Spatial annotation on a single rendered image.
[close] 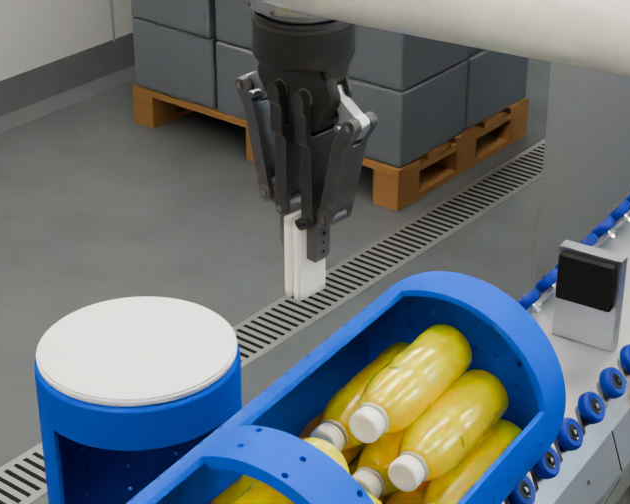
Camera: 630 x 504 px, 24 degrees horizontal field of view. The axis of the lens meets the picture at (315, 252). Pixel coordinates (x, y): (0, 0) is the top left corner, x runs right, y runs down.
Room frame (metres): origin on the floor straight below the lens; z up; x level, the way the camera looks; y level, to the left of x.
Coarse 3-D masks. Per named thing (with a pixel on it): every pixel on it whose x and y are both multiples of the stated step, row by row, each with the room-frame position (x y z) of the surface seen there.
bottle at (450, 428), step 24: (456, 384) 1.47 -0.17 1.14; (480, 384) 1.46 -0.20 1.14; (432, 408) 1.42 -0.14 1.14; (456, 408) 1.41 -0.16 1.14; (480, 408) 1.43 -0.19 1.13; (504, 408) 1.46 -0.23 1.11; (408, 432) 1.38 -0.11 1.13; (432, 432) 1.37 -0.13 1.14; (456, 432) 1.38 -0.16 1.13; (480, 432) 1.41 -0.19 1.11; (432, 456) 1.34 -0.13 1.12; (456, 456) 1.36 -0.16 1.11
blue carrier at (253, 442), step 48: (432, 288) 1.53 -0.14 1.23; (480, 288) 1.54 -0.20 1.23; (336, 336) 1.46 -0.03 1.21; (384, 336) 1.62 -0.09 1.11; (480, 336) 1.55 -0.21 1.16; (528, 336) 1.49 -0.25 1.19; (288, 384) 1.34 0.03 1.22; (336, 384) 1.56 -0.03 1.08; (528, 384) 1.51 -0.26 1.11; (240, 432) 1.24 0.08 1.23; (288, 432) 1.47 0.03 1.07; (528, 432) 1.40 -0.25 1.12; (192, 480) 1.31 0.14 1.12; (288, 480) 1.16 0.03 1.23; (336, 480) 1.17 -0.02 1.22; (480, 480) 1.31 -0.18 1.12
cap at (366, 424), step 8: (360, 408) 1.37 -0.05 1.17; (368, 408) 1.36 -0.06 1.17; (352, 416) 1.36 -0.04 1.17; (360, 416) 1.35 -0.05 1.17; (368, 416) 1.35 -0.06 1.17; (376, 416) 1.35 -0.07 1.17; (352, 424) 1.36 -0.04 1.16; (360, 424) 1.35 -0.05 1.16; (368, 424) 1.35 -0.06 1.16; (376, 424) 1.34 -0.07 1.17; (384, 424) 1.36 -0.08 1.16; (352, 432) 1.36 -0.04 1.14; (360, 432) 1.35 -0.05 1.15; (368, 432) 1.35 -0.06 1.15; (376, 432) 1.34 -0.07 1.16; (360, 440) 1.35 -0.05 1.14; (368, 440) 1.35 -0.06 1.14
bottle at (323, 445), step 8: (304, 440) 1.28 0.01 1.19; (312, 440) 1.28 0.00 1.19; (320, 440) 1.28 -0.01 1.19; (320, 448) 1.26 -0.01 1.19; (328, 448) 1.27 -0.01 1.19; (336, 448) 1.27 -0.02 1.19; (336, 456) 1.26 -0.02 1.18; (344, 464) 1.26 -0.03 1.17; (256, 480) 1.23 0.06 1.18; (248, 488) 1.21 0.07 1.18; (256, 488) 1.20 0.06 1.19; (264, 488) 1.20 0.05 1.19; (272, 488) 1.20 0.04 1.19; (240, 496) 1.19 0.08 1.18; (248, 496) 1.18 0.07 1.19; (256, 496) 1.18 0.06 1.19; (264, 496) 1.18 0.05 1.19; (272, 496) 1.18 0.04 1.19; (280, 496) 1.19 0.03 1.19
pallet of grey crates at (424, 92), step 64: (192, 0) 4.80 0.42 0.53; (192, 64) 4.81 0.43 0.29; (256, 64) 4.63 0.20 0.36; (384, 64) 4.30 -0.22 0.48; (448, 64) 4.47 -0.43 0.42; (512, 64) 4.78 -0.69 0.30; (384, 128) 4.30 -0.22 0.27; (448, 128) 4.48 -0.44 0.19; (512, 128) 4.79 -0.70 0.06; (384, 192) 4.28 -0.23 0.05
